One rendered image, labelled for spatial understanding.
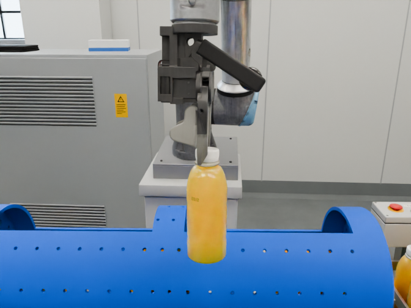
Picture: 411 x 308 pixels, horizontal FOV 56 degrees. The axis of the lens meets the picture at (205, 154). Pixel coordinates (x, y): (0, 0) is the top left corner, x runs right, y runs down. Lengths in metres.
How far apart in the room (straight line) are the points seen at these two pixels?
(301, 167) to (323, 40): 1.20
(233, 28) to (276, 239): 0.59
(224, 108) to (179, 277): 0.59
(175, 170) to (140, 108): 1.20
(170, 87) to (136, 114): 1.81
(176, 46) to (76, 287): 0.49
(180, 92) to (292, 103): 3.09
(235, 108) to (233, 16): 0.27
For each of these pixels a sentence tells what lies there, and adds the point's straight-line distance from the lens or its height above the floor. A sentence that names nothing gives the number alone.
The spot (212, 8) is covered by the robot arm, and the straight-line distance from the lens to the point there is 0.59.
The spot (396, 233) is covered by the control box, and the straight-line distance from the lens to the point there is 1.26.
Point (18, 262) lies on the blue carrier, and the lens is 0.85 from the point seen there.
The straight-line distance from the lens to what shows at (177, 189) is 1.19.
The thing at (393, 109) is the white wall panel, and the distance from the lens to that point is 3.91.
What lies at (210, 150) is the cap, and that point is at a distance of 0.62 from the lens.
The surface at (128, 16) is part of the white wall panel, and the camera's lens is 3.65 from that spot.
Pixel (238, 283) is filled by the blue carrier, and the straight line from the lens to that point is 0.77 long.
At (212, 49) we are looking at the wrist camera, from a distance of 0.59.
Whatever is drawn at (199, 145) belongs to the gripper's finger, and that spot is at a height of 1.44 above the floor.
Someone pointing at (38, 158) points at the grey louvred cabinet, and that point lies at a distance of 2.70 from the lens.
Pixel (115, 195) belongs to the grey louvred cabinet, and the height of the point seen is 0.54.
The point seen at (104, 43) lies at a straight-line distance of 2.55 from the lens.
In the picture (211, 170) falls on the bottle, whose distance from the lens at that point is 0.61.
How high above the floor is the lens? 1.62
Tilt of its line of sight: 19 degrees down
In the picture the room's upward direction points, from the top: straight up
